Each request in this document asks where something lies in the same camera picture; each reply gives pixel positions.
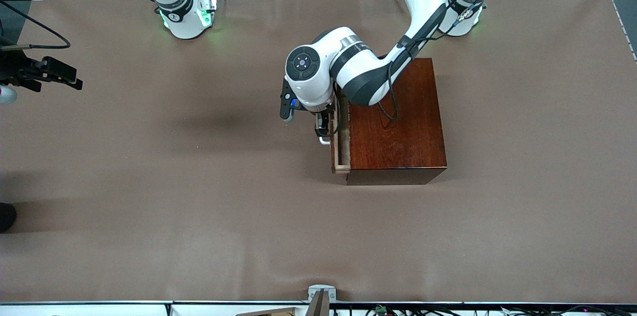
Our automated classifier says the wooden drawer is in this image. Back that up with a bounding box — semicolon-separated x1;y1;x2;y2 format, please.
331;100;352;174

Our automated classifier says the dark red wooden cabinet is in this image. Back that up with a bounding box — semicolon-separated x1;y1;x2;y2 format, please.
347;57;447;186

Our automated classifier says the brown table cloth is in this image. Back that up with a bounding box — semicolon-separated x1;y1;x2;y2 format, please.
0;0;637;305

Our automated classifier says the light wooden board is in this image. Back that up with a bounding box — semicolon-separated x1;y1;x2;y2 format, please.
235;307;300;316

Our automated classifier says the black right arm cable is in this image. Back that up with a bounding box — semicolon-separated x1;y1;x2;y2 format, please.
0;0;71;50

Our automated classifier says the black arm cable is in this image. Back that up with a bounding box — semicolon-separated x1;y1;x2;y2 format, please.
0;0;71;50
376;0;473;123

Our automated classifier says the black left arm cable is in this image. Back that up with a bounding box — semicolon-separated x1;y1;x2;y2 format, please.
376;0;473;123

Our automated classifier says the grey metal bracket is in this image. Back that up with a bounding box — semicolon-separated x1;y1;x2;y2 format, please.
306;284;337;316

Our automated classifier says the white table edge rail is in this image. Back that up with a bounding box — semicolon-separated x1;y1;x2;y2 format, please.
0;300;637;316

